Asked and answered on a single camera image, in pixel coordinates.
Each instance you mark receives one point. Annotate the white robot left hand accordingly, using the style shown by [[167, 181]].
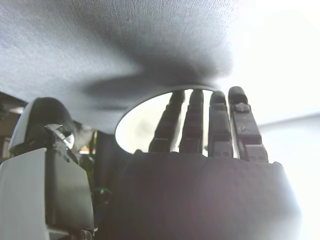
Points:
[[195, 200]]

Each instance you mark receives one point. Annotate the white round plate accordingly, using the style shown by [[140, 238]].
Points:
[[140, 125]]

